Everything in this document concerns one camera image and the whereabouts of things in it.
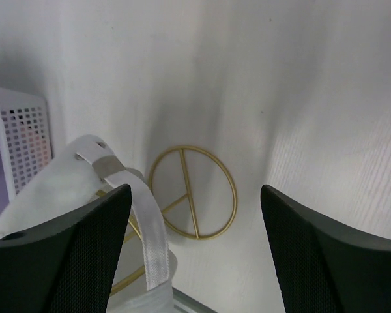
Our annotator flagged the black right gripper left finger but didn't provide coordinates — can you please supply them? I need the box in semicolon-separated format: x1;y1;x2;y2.
0;185;132;312

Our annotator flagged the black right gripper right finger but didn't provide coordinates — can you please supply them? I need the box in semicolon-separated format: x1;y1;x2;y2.
261;185;391;312

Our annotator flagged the white baseball cap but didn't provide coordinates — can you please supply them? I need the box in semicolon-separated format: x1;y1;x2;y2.
0;135;174;312

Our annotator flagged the white plastic basket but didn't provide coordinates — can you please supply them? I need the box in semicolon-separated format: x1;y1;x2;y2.
0;87;52;200

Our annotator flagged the gold wire hat stand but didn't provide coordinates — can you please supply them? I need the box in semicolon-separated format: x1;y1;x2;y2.
110;145;238;297

